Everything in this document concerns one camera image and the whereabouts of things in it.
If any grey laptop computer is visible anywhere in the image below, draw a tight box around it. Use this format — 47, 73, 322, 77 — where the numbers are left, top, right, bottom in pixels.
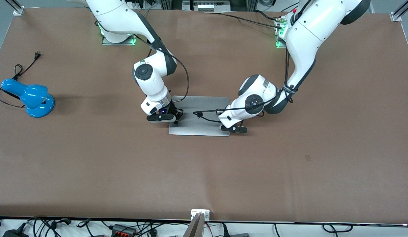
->
169, 95, 231, 137

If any brown table cover sheet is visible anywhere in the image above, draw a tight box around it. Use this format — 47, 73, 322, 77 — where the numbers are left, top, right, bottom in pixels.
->
0, 7, 408, 224

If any white power strip with plugs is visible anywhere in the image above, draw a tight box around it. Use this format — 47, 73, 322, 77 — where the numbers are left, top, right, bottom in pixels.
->
125, 0, 150, 10

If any black orange power adapter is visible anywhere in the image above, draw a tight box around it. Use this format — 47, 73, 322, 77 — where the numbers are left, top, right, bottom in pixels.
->
111, 224, 137, 236

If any black power brick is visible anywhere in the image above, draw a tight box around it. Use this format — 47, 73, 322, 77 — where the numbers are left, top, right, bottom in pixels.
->
2, 229, 29, 237

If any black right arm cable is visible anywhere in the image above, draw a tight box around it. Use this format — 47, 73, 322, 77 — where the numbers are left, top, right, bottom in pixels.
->
133, 33, 190, 104

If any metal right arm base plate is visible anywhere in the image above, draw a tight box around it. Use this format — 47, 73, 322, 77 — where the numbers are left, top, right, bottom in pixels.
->
102, 31, 137, 46

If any white mounting bracket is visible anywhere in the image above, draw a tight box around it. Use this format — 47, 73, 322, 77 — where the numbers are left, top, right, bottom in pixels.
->
191, 209, 210, 220

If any grey electrical switch box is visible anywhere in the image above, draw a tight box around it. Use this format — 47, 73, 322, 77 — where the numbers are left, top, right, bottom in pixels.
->
182, 0, 231, 13

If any grey metal camera pole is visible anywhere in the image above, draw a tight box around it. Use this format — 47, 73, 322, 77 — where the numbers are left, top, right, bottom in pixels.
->
183, 212, 205, 237

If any long black table cable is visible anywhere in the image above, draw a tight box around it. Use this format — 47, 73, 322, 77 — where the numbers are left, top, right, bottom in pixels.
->
204, 12, 283, 29

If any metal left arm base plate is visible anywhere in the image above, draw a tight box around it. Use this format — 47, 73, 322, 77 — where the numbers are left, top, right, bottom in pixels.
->
275, 16, 288, 48

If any short black table cable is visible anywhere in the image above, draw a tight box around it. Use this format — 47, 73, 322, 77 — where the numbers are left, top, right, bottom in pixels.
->
254, 10, 286, 23

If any black lamp power cord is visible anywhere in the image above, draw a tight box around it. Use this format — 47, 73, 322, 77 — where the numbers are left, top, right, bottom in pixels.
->
0, 51, 42, 109

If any aluminium corner post bracket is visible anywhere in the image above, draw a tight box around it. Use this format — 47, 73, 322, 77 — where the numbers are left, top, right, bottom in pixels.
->
391, 0, 408, 22
5, 0, 25, 16

